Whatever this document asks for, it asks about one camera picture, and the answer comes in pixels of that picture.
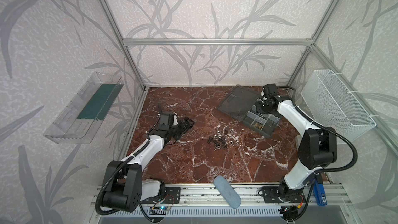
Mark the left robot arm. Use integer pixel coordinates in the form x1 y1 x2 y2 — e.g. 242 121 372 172
95 112 194 216

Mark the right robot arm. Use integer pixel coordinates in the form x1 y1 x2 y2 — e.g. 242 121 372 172
258 84 358 195

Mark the grey plastic organizer box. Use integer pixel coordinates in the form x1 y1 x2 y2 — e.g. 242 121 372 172
218 85 281 138

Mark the blue box cutter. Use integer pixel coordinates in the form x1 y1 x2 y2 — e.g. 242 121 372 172
313 181 328 206

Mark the white wire mesh basket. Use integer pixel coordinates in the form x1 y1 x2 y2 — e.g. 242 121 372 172
301 69 377 142

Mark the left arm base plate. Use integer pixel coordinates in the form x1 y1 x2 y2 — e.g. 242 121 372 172
141 186 181 204

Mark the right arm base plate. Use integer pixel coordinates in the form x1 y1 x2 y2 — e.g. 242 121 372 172
258 185 306 204

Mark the clear plastic wall tray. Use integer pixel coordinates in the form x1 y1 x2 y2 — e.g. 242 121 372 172
44 72 124 144

